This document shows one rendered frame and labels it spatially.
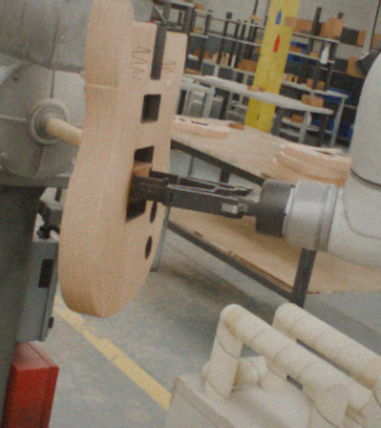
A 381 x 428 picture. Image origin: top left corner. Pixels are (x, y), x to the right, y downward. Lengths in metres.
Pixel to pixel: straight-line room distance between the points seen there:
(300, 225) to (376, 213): 0.10
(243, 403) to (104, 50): 0.44
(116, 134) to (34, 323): 1.16
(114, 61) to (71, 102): 0.77
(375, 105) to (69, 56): 0.59
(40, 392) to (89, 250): 1.17
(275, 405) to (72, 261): 0.29
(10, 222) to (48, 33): 0.64
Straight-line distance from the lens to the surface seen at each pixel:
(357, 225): 1.05
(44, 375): 2.12
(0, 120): 1.69
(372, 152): 1.01
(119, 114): 1.00
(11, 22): 1.55
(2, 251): 1.95
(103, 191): 0.99
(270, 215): 1.07
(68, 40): 1.39
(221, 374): 0.96
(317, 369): 0.83
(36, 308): 2.09
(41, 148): 1.73
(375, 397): 0.89
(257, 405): 0.98
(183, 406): 0.99
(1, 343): 2.05
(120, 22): 0.97
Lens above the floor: 1.51
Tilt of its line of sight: 12 degrees down
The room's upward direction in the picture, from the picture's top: 12 degrees clockwise
